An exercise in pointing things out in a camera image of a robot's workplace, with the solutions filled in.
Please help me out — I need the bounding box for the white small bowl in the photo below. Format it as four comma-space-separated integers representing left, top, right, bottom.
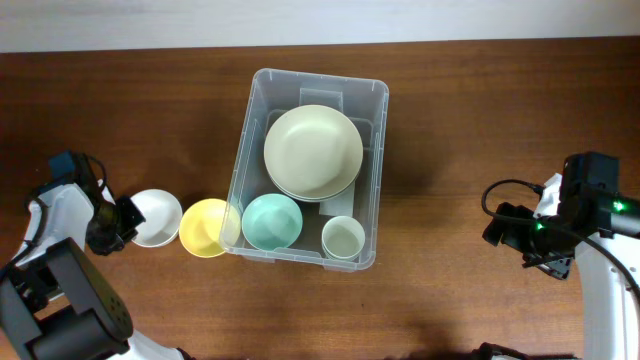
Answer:
131, 189, 183, 248

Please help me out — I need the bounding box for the yellow small bowl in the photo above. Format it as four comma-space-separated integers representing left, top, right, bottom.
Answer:
179, 198, 241, 258

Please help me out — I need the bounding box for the mint green small bowl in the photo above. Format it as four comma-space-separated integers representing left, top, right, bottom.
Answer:
242, 193, 303, 251

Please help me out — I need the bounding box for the clear plastic storage bin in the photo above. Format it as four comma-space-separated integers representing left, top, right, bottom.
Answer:
226, 68, 389, 272

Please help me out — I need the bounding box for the cream cup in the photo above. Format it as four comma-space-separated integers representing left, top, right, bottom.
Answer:
321, 216, 366, 261

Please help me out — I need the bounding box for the cream bowl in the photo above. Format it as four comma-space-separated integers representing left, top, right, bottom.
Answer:
264, 105, 364, 201

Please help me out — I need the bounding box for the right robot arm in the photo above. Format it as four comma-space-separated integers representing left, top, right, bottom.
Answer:
483, 152, 639, 359

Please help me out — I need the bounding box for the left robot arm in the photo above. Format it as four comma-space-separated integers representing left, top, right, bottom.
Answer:
1, 151, 189, 360

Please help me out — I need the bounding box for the white label inside bin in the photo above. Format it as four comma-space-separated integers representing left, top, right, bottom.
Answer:
319, 183, 355, 217

